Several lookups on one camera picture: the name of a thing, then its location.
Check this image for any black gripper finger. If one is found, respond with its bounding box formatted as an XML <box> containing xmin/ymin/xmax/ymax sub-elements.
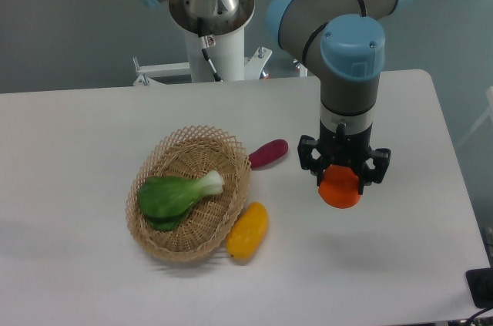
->
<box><xmin>297</xmin><ymin>135</ymin><xmax>327</xmax><ymax>186</ymax></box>
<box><xmin>357</xmin><ymin>147</ymin><xmax>391</xmax><ymax>195</ymax></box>

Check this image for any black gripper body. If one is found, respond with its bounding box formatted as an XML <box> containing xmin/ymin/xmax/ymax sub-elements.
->
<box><xmin>317</xmin><ymin>123</ymin><xmax>372</xmax><ymax>173</ymax></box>

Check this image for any orange toy fruit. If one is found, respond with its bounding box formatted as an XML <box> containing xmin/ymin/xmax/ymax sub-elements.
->
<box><xmin>318</xmin><ymin>165</ymin><xmax>361</xmax><ymax>209</ymax></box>

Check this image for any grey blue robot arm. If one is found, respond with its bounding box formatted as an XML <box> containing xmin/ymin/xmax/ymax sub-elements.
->
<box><xmin>143</xmin><ymin>0</ymin><xmax>412</xmax><ymax>189</ymax></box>

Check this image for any purple sweet potato toy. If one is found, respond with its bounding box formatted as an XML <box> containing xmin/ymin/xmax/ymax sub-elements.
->
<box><xmin>249</xmin><ymin>139</ymin><xmax>289</xmax><ymax>170</ymax></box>

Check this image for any woven wicker basket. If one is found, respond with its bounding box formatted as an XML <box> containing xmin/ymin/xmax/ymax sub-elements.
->
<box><xmin>126</xmin><ymin>126</ymin><xmax>251</xmax><ymax>262</ymax></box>

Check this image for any green bok choy toy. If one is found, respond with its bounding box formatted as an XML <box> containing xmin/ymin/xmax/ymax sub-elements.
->
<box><xmin>137</xmin><ymin>170</ymin><xmax>224</xmax><ymax>232</ymax></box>

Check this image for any black device at edge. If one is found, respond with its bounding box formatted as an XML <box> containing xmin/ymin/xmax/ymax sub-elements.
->
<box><xmin>465</xmin><ymin>267</ymin><xmax>492</xmax><ymax>308</ymax></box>

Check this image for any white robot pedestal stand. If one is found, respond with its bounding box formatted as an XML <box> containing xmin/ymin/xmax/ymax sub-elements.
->
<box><xmin>132</xmin><ymin>0</ymin><xmax>309</xmax><ymax>86</ymax></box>

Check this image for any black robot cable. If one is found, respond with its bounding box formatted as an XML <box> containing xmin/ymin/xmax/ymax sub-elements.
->
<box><xmin>196</xmin><ymin>17</ymin><xmax>223</xmax><ymax>82</ymax></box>

